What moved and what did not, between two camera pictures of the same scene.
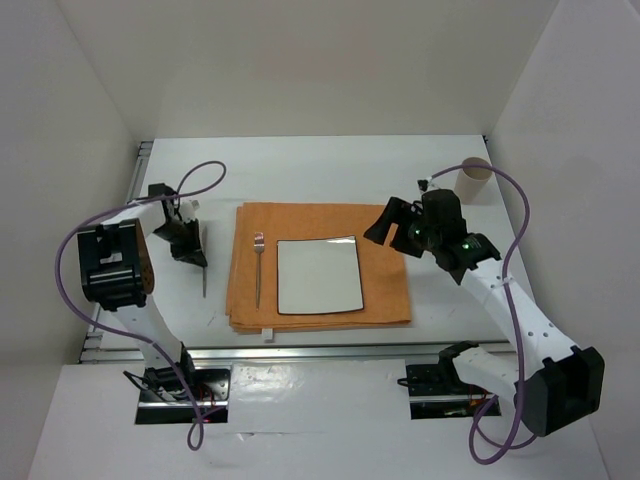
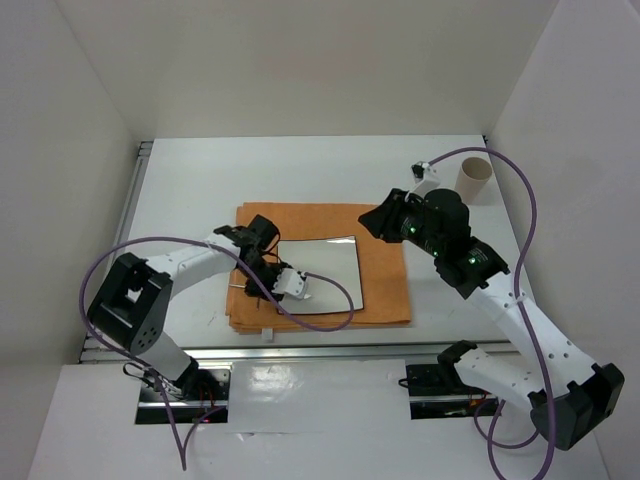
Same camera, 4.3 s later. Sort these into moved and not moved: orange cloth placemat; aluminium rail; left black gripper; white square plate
Moved: left black gripper
Not moved: white square plate; aluminium rail; orange cloth placemat
